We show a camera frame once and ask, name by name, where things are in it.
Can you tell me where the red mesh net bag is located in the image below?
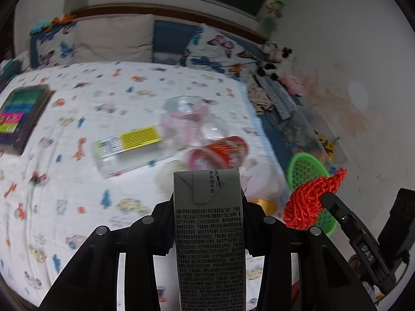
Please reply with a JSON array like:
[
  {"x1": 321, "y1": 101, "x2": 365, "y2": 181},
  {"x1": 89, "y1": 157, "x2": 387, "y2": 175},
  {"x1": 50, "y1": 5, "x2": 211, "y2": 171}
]
[{"x1": 283, "y1": 168, "x2": 348, "y2": 230}]

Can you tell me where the yellow sponge cake piece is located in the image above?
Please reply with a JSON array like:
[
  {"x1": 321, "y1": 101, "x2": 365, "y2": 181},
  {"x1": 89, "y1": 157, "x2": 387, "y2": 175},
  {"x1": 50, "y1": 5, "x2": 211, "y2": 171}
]
[{"x1": 253, "y1": 198, "x2": 277, "y2": 216}]

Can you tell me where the clear bottle yellow label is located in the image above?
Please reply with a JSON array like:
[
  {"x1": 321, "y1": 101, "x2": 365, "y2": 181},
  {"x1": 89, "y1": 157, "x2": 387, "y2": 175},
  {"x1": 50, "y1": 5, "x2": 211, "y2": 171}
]
[{"x1": 92, "y1": 126, "x2": 175, "y2": 178}]

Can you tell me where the grey milk carton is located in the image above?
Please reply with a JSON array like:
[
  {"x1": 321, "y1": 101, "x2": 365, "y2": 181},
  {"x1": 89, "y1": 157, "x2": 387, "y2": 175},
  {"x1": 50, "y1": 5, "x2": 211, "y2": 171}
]
[{"x1": 174, "y1": 168, "x2": 246, "y2": 310}]

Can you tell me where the red instant noodle cup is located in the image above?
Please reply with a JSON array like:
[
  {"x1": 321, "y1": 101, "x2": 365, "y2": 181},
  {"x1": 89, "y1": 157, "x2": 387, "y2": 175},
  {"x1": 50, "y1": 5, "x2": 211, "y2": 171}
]
[{"x1": 187, "y1": 136, "x2": 249, "y2": 170}]

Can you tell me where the pink plastic snack bag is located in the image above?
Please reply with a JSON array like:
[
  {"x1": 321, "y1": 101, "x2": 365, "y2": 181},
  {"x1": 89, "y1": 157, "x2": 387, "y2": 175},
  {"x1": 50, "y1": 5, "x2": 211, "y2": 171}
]
[{"x1": 160, "y1": 96, "x2": 210, "y2": 146}]

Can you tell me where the clear plastic dome lid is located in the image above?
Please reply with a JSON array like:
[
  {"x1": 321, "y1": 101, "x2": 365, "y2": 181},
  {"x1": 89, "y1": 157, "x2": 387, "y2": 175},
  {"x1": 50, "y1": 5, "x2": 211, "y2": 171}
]
[{"x1": 200, "y1": 115, "x2": 230, "y2": 145}]

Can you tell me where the green plastic mesh basket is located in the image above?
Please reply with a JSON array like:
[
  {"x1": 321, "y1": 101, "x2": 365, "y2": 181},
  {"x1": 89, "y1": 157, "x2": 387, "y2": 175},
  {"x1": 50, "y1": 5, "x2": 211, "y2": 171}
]
[{"x1": 286, "y1": 152, "x2": 338, "y2": 237}]

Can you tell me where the yellow toy truck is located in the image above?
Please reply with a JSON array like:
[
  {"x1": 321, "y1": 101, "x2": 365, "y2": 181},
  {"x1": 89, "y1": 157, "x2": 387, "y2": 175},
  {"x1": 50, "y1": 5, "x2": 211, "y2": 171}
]
[{"x1": 315, "y1": 131, "x2": 340, "y2": 161}]

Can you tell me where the white cartoon print blanket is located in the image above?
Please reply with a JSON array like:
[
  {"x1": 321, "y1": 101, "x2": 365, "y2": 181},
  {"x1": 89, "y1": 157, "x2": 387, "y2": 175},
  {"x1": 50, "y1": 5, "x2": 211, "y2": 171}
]
[{"x1": 1, "y1": 62, "x2": 286, "y2": 307}]

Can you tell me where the clear plastic toy bin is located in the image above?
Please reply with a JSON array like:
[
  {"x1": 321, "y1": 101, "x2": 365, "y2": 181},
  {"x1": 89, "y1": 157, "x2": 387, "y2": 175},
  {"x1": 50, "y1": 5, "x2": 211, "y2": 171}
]
[{"x1": 282, "y1": 106, "x2": 348, "y2": 174}]

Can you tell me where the grey patterned folded cloth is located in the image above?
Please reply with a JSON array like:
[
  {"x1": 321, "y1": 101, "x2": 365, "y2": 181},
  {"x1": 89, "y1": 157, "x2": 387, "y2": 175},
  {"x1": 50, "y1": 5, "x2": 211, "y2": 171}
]
[{"x1": 254, "y1": 74, "x2": 297, "y2": 121}]

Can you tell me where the pink plush toy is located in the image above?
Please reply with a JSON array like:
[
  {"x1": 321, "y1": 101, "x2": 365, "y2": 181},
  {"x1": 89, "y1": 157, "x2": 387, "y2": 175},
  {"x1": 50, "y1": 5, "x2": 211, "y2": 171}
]
[{"x1": 281, "y1": 74, "x2": 304, "y2": 97}]

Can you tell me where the colourful book on bed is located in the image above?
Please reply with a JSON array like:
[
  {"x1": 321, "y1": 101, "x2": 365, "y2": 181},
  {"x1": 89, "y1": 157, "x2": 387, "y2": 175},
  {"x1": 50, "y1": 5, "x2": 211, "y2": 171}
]
[{"x1": 1, "y1": 84, "x2": 54, "y2": 156}]

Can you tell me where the beige patterned clothing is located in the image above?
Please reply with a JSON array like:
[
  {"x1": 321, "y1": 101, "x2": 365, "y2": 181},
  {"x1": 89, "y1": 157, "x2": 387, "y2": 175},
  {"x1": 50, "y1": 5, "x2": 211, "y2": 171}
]
[{"x1": 248, "y1": 82, "x2": 274, "y2": 116}]

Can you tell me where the black white plush cow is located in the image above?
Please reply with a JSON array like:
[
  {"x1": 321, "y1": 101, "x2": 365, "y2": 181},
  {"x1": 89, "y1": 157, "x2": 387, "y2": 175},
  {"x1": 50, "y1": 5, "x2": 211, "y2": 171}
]
[{"x1": 257, "y1": 41, "x2": 295, "y2": 81}]

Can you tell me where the butterfly print pillow left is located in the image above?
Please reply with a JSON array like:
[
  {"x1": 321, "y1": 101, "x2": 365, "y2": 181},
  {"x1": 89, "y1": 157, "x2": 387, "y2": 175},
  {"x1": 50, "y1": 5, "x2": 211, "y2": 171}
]
[{"x1": 30, "y1": 23, "x2": 76, "y2": 69}]

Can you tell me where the butterfly print pillow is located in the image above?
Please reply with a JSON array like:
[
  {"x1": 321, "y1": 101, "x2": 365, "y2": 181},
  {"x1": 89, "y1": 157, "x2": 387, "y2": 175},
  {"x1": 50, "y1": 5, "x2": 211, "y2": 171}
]
[
  {"x1": 179, "y1": 24, "x2": 258, "y2": 79},
  {"x1": 30, "y1": 23, "x2": 76, "y2": 69}
]

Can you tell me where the blue mattress sheet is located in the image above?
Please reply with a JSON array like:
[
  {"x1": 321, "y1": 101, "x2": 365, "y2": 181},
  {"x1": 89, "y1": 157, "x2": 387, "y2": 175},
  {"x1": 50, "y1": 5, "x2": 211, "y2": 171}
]
[{"x1": 237, "y1": 39, "x2": 294, "y2": 169}]

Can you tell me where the beige pillow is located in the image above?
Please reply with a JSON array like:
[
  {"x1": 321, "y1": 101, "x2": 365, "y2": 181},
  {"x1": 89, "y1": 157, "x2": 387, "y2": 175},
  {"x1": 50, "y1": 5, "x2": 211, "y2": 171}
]
[{"x1": 74, "y1": 14, "x2": 155, "y2": 63}]

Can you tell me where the blue headboard cushion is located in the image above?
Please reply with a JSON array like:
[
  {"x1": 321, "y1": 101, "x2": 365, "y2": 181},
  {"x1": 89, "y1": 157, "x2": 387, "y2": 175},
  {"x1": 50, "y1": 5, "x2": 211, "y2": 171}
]
[{"x1": 153, "y1": 20, "x2": 199, "y2": 65}]

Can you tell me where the butterfly print pillow right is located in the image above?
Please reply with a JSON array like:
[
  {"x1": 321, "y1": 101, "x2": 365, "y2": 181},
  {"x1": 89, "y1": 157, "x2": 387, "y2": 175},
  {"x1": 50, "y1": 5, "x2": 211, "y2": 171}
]
[{"x1": 179, "y1": 24, "x2": 258, "y2": 79}]

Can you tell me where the orange toy on headboard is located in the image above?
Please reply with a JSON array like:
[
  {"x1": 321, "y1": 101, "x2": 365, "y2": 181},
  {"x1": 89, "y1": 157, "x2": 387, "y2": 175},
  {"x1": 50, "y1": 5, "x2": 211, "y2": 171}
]
[{"x1": 30, "y1": 13, "x2": 75, "y2": 35}]

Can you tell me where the colourful paper wall decoration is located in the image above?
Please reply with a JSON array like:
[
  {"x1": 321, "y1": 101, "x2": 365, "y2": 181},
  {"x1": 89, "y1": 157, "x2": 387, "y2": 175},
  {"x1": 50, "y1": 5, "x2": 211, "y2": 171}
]
[{"x1": 260, "y1": 0, "x2": 286, "y2": 38}]

